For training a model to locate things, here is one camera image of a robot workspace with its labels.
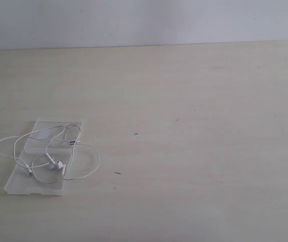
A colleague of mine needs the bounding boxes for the white wired earphones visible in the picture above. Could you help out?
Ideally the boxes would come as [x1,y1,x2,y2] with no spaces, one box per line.
[0,123,101,184]

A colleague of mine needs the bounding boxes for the clear plastic storage case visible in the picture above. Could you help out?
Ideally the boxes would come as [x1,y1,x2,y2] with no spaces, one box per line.
[0,117,84,196]

